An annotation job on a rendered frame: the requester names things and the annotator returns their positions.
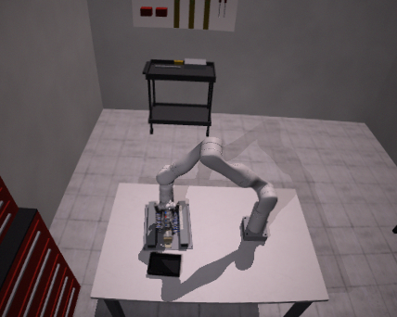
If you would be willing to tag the grey relay panel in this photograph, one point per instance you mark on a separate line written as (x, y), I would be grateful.
(167, 239)

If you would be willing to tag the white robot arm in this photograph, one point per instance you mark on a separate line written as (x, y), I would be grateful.
(210, 153)

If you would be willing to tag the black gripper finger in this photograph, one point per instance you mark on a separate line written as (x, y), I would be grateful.
(158, 210)
(175, 210)

